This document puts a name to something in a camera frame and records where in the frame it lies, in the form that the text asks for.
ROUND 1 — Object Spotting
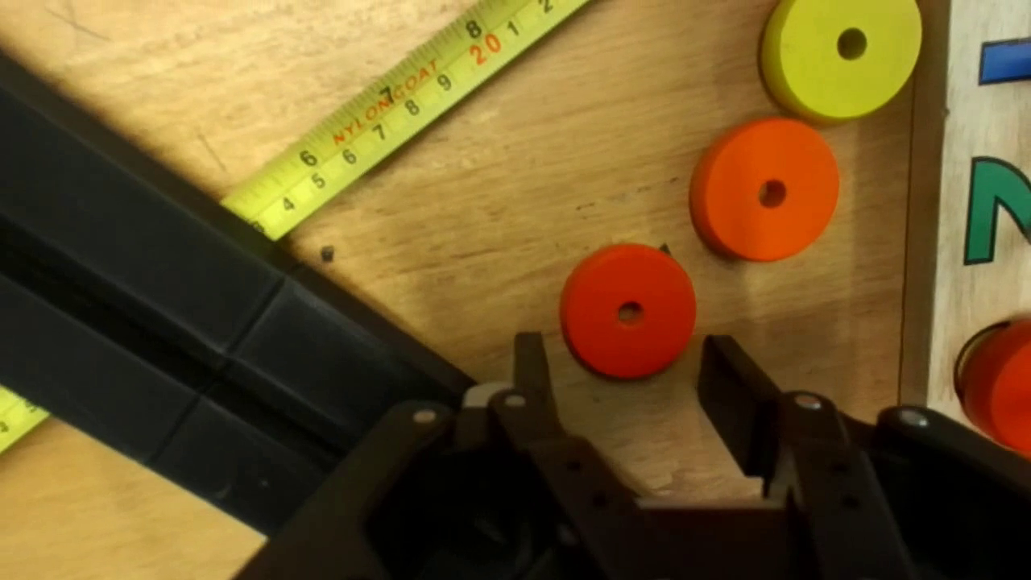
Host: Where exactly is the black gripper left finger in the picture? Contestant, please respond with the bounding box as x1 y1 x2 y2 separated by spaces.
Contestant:
511 333 553 409

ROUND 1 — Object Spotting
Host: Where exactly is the orange wooden ring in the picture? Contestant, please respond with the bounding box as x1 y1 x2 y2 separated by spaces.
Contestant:
686 114 844 264
557 243 698 383

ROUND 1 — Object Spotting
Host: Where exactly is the yellow wooden ring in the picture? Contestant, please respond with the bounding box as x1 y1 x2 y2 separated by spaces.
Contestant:
758 0 927 127

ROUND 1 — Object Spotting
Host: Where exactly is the wooden ring stacker board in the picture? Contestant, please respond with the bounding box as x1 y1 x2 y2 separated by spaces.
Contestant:
901 0 1031 418

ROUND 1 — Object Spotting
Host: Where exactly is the orange ring on peg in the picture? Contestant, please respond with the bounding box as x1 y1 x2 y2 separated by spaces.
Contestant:
949 316 1031 459

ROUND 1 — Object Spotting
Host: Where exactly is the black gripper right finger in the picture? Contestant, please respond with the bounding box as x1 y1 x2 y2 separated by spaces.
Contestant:
698 337 795 484

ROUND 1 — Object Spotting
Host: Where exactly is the yellow measuring tape blade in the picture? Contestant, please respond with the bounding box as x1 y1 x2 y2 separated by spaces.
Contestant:
0 0 592 459

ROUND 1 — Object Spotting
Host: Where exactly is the black rail bar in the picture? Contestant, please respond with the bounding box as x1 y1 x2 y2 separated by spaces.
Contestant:
0 57 469 532

